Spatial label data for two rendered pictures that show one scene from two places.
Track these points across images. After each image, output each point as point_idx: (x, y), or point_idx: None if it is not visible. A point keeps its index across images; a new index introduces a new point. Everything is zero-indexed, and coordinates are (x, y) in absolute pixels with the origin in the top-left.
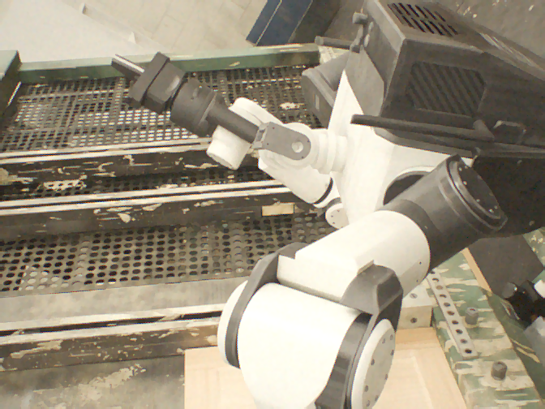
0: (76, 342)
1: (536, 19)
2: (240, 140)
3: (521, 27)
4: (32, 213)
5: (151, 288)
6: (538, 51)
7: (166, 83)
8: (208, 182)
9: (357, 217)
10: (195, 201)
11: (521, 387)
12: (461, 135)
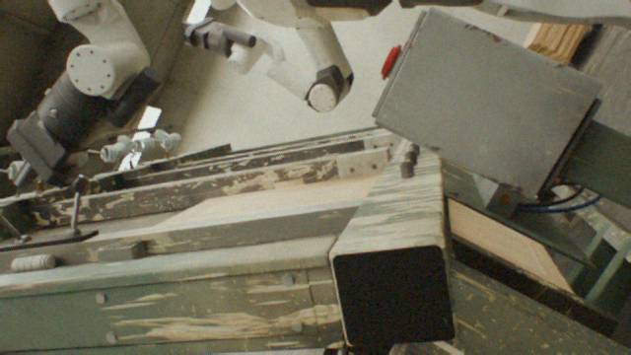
0: (142, 194)
1: (609, 98)
2: (245, 49)
3: (599, 108)
4: (175, 172)
5: None
6: (611, 115)
7: (208, 28)
8: None
9: None
10: (271, 156)
11: (427, 166)
12: None
